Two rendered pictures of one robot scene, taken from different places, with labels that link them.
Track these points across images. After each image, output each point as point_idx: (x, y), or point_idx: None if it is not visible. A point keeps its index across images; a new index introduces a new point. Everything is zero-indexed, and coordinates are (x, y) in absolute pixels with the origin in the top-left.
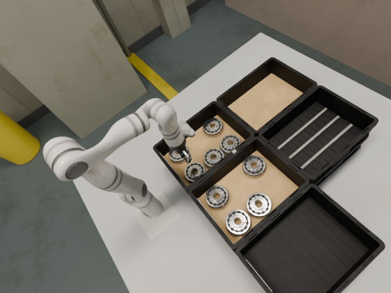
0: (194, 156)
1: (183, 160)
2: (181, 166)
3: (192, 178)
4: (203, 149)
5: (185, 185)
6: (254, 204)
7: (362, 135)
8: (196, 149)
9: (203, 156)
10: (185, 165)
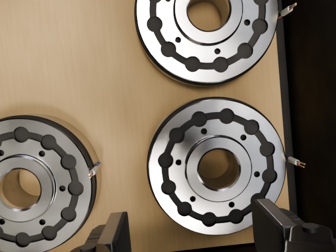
0: (100, 106)
1: (97, 185)
2: (112, 209)
3: (249, 201)
4: (91, 34)
5: (232, 243)
6: None
7: None
8: (67, 73)
9: (160, 65)
10: (123, 182)
